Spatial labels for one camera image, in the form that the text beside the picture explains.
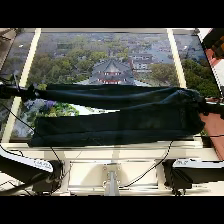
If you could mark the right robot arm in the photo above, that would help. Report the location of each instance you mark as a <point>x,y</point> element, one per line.
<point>200,171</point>

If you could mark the silver frame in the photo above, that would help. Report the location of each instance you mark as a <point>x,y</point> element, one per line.
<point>133,154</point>

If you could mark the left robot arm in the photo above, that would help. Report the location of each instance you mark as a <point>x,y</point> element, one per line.
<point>20,166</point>

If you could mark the blue jeans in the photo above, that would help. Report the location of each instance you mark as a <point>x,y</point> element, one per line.
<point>126,123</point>

